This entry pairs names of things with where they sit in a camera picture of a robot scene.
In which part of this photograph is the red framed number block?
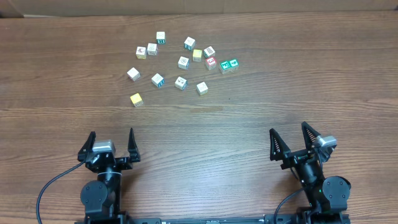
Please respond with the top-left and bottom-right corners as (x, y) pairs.
(205, 57), (217, 70)

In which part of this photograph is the white block dark green side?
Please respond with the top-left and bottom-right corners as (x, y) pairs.
(203, 46), (215, 58)

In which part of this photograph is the white block blue number side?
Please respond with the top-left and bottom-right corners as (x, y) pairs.
(175, 77), (188, 91)

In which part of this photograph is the green framed block left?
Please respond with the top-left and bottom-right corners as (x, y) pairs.
(220, 60), (231, 74)

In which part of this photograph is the white block green side top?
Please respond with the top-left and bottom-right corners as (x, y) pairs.
(156, 31), (166, 45)

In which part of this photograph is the plain white wooden block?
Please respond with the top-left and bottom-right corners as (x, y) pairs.
(127, 67), (141, 82)

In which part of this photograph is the green framed block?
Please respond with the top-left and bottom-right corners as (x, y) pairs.
(229, 58), (239, 72)
(220, 60), (231, 74)

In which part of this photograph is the yellow topped wooden block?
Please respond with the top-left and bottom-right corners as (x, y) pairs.
(130, 93), (144, 107)

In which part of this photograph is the pale yellow block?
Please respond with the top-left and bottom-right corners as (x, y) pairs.
(192, 49), (202, 62)

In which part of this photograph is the white block yellow side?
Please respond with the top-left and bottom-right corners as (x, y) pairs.
(136, 46), (147, 60)

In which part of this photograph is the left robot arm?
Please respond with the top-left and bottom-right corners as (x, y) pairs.
(78, 129), (141, 223)

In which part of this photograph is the white block teal side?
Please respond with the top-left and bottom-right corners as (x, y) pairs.
(184, 37), (196, 50)

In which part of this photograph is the white block blue letter side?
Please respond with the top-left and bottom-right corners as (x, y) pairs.
(151, 73), (164, 88)

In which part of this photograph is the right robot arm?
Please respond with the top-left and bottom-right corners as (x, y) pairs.
(269, 121), (351, 224)

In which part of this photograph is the white block brown print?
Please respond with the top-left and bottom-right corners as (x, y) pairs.
(147, 43), (158, 55)

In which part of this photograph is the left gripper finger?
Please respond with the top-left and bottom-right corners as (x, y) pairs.
(127, 128), (141, 162)
(77, 131), (96, 162)

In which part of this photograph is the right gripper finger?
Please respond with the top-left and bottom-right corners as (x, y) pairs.
(301, 121), (320, 149)
(269, 129), (291, 161)

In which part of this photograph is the green framed block right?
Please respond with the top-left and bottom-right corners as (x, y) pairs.
(229, 58), (239, 72)

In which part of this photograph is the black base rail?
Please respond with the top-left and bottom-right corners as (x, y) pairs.
(75, 214), (310, 224)

